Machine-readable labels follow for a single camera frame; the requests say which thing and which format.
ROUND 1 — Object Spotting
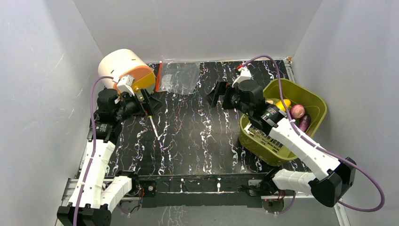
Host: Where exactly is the green white pen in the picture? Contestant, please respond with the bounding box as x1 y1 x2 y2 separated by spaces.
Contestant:
149 116 159 139

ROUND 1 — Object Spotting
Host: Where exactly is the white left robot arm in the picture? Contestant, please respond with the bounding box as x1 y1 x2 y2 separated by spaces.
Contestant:
56 89 162 226

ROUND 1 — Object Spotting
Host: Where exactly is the white orange cylindrical drum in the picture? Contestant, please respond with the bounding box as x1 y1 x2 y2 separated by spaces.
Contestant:
98 49 156 94

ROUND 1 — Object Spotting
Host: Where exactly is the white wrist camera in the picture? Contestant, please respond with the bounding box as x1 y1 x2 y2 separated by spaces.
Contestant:
116 75 135 96
232 66 252 87

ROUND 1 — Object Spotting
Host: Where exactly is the clear orange zip top bag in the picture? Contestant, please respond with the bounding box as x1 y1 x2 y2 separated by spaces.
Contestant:
155 61 200 95

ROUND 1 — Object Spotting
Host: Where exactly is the purple toy eggplant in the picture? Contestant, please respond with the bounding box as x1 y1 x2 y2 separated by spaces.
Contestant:
298 114 311 132

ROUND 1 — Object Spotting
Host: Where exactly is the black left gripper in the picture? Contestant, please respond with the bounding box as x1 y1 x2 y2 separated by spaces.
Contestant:
115 89 164 122

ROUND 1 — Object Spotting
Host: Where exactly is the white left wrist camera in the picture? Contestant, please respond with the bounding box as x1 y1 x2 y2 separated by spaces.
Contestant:
116 75 135 96

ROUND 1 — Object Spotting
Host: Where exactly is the yellow toy lemon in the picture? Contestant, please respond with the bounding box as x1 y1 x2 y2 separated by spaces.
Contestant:
275 99 291 112

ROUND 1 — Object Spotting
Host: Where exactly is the olive green plastic basket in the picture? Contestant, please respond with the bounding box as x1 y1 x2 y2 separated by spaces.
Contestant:
239 79 327 166

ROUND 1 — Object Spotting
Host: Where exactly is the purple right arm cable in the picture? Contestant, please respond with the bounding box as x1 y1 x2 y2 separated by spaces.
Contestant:
241 55 385 213

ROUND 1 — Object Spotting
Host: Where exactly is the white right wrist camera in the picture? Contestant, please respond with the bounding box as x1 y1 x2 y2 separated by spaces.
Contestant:
232 66 252 87

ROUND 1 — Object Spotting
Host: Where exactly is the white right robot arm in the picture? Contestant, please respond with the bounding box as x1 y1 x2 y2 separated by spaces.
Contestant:
206 80 356 207

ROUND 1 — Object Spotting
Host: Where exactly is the pink toy onion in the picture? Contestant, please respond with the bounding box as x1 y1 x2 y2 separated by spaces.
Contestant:
290 104 305 119

